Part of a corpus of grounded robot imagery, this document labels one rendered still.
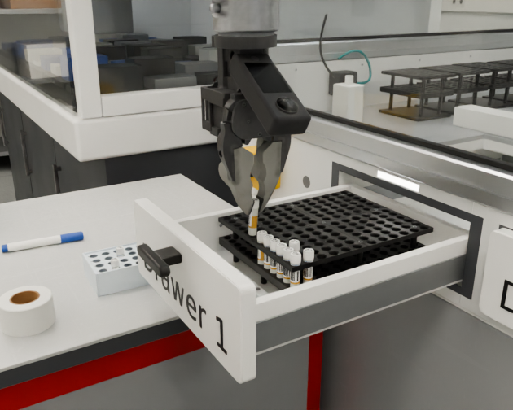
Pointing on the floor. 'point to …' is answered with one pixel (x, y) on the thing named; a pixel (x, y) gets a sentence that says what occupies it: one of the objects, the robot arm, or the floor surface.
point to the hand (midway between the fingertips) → (256, 205)
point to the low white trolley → (116, 319)
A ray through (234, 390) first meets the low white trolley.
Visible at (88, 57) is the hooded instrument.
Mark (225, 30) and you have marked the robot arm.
